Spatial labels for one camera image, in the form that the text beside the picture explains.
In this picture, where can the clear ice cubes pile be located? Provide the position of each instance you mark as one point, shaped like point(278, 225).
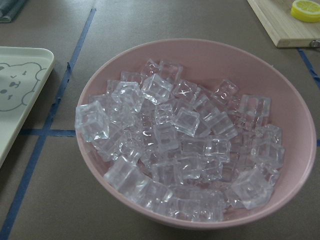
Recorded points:
point(179, 149)

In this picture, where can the pink bowl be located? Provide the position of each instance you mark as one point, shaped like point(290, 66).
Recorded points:
point(205, 62)

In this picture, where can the cream bear tray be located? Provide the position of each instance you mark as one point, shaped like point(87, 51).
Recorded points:
point(23, 74)

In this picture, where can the wooden cutting board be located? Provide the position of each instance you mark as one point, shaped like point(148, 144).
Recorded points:
point(284, 30)

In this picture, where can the half lemon slice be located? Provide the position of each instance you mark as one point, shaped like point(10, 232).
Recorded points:
point(306, 11)

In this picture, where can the grey folded cloth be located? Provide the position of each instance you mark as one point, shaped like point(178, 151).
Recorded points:
point(9, 9)

